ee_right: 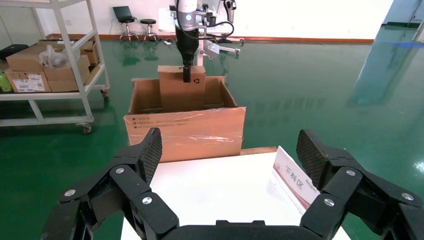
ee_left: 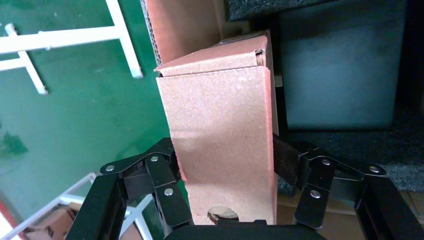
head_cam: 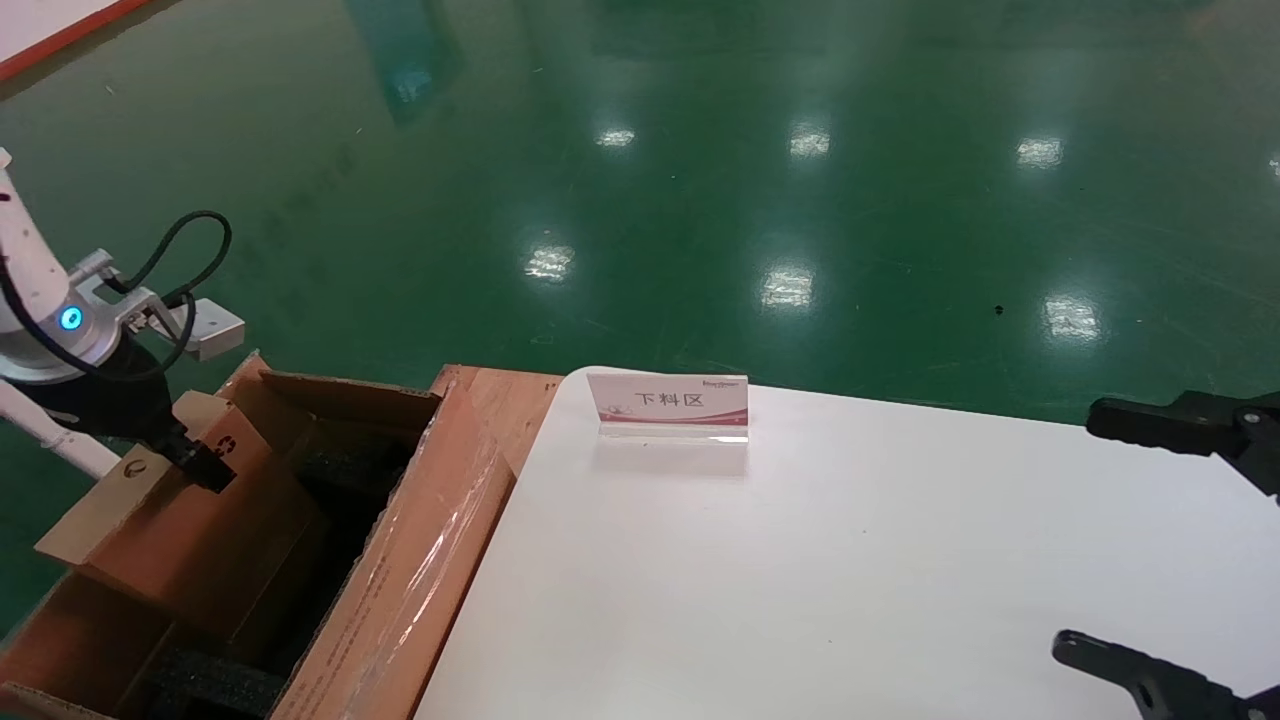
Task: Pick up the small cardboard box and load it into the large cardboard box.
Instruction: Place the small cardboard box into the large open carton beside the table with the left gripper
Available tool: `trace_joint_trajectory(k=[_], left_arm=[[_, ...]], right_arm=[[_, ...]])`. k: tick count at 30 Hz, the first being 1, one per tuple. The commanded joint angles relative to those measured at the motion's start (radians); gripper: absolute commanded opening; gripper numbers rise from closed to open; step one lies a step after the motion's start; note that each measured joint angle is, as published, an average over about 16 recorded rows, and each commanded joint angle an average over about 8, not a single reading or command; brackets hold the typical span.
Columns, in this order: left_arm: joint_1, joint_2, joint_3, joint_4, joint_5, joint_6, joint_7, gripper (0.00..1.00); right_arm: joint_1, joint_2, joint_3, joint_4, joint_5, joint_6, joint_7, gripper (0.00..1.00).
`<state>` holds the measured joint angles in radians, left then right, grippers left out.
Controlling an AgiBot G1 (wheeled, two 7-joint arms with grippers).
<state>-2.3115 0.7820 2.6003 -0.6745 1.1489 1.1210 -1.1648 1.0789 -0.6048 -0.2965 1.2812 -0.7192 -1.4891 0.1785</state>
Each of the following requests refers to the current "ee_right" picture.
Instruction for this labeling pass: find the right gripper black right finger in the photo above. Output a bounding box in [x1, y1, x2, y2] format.
[295, 129, 424, 240]

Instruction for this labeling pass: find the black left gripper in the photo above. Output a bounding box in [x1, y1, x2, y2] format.
[174, 27, 201, 84]

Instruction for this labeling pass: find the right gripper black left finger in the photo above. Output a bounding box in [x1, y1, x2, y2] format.
[41, 127, 180, 240]

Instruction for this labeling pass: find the small cardboard box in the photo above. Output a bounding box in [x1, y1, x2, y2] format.
[157, 64, 207, 113]

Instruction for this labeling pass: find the large open cardboard box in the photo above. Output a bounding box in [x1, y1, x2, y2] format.
[123, 76, 247, 164]

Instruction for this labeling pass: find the brown cardboard storage box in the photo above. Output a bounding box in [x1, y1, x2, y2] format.
[37, 39, 100, 66]
[43, 54, 92, 93]
[5, 44, 51, 74]

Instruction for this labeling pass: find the cardboard box with white labels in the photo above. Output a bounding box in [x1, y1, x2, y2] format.
[4, 69, 53, 94]

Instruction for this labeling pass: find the white desk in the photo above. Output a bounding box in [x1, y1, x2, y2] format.
[157, 7, 233, 35]

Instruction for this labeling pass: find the white acrylic sign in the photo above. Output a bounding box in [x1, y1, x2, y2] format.
[271, 145, 322, 216]

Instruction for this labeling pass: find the black round stool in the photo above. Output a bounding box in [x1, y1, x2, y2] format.
[118, 17, 140, 42]
[139, 18, 160, 42]

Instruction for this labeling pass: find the black laptop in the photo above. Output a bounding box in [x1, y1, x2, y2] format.
[112, 5, 137, 21]

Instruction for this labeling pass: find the white wheeled shelf cart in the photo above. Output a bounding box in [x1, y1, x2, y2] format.
[0, 0, 111, 135]

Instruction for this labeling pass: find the clear plastic bag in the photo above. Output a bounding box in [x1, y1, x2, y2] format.
[39, 44, 81, 69]

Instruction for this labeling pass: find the green bottle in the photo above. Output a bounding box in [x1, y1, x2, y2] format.
[0, 71, 13, 94]

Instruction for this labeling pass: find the black case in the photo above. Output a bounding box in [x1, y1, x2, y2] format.
[0, 43, 30, 61]

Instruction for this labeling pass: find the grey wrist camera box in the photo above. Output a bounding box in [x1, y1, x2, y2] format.
[203, 41, 222, 61]

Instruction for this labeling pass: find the silver camera bracket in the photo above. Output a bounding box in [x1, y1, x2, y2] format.
[197, 29, 213, 51]

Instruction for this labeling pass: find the black looped cable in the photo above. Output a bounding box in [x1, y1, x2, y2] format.
[198, 20, 235, 41]

